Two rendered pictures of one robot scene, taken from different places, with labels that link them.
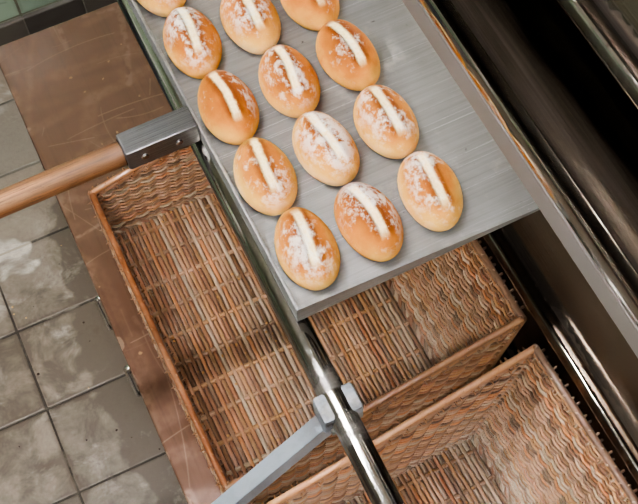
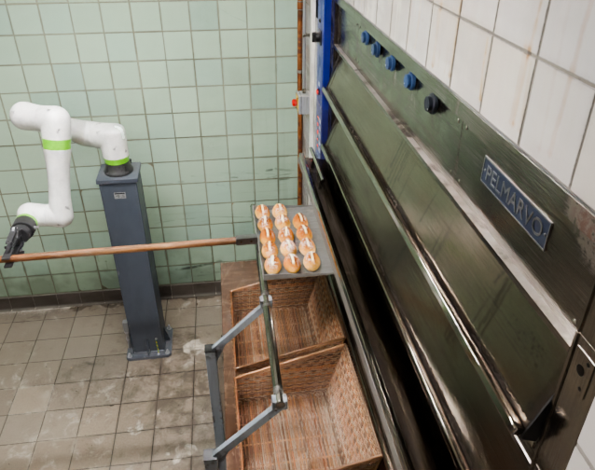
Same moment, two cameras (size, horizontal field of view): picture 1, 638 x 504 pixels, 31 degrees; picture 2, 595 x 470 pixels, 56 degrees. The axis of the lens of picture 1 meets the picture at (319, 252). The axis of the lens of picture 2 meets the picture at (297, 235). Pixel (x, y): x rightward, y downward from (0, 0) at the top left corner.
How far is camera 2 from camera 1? 1.27 m
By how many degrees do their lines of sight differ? 32
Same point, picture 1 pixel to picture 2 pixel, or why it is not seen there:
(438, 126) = (322, 253)
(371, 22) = (315, 231)
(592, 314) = not seen: hidden behind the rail
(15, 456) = (175, 407)
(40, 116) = (226, 281)
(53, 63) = (236, 269)
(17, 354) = (190, 377)
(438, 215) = (310, 264)
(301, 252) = (269, 261)
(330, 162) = (286, 248)
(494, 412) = (332, 377)
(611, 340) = not seen: hidden behind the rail
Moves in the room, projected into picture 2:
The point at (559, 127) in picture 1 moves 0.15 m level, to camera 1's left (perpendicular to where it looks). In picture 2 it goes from (336, 228) to (296, 222)
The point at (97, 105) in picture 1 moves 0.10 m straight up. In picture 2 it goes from (244, 282) to (243, 268)
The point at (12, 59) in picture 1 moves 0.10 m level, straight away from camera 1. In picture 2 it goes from (225, 266) to (224, 256)
